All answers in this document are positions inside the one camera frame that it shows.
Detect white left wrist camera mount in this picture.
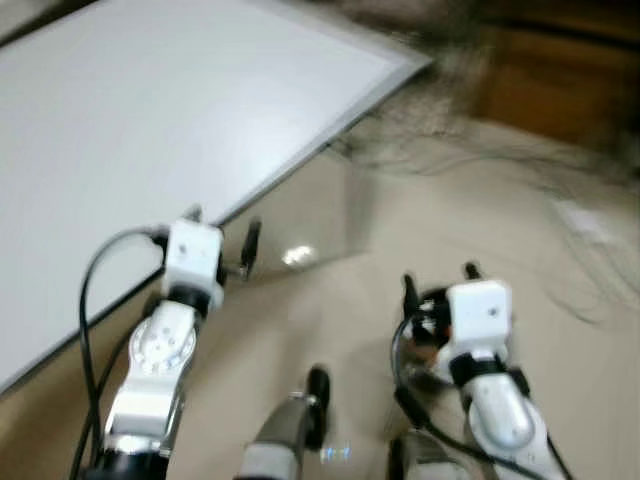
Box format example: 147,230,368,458
162,219,226,292

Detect grey floor cable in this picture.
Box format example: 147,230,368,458
330,95,640,326

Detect grey robot leg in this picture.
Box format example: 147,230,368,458
234,364,332,480
388,430,443,480

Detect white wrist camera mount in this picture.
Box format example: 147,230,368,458
162,219,226,292
444,281,514,363

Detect grey left robot leg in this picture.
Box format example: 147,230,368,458
234,364,332,480

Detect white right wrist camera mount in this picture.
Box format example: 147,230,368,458
444,281,514,363

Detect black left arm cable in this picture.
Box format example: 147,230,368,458
72,227,169,480

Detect white power strip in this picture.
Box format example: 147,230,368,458
553,198,613,244

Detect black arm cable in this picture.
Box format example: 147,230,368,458
72,227,169,480
392,318,546,480

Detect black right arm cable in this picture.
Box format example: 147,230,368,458
392,318,546,480

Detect white table with black legs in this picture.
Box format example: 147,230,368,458
0,0,434,397

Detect grey right robot leg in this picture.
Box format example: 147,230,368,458
388,430,443,480

